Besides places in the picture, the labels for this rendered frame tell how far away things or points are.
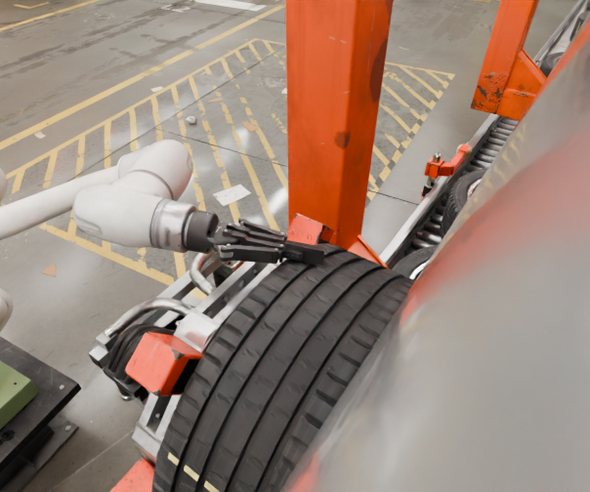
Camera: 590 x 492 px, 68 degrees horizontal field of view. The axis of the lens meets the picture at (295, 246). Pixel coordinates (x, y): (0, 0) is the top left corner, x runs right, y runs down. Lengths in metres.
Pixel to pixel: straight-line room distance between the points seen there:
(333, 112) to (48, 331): 1.85
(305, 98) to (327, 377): 0.61
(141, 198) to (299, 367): 0.39
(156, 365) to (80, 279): 1.93
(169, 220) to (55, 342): 1.66
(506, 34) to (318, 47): 1.98
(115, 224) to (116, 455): 1.30
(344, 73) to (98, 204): 0.52
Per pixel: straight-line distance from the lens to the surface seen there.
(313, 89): 0.98
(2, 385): 1.82
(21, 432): 1.78
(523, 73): 2.89
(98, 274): 2.59
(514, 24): 2.82
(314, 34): 0.94
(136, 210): 0.78
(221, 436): 0.69
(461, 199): 2.16
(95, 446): 2.01
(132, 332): 0.88
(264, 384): 0.65
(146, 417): 0.84
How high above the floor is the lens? 1.71
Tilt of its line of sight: 43 degrees down
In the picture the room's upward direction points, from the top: straight up
